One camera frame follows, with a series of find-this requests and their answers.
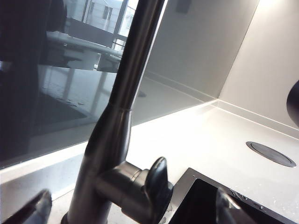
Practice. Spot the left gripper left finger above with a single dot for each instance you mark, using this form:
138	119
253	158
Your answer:
30	207

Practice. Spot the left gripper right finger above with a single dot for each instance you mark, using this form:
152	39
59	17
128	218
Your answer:
227	207

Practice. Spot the black steel-rimmed office mug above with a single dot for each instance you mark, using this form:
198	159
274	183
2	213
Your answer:
294	105

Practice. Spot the brushed steel kitchen faucet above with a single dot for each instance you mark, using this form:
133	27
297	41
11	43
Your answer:
126	81

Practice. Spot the black undermount sink basin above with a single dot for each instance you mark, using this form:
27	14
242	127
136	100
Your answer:
210	200

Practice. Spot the round steel countertop cover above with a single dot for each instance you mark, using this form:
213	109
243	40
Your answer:
271	154

